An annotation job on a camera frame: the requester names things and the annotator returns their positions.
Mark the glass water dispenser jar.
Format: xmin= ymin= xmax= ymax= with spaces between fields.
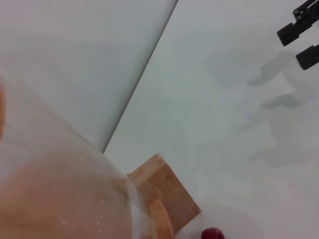
xmin=0 ymin=66 xmax=152 ymax=239

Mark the wooden dispenser stand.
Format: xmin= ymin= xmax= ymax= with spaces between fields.
xmin=126 ymin=153 xmax=202 ymax=239

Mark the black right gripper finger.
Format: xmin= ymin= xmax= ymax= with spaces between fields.
xmin=295 ymin=44 xmax=319 ymax=71
xmin=277 ymin=0 xmax=319 ymax=47

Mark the red ceramic cup white inside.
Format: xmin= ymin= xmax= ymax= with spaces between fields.
xmin=201 ymin=227 xmax=225 ymax=239

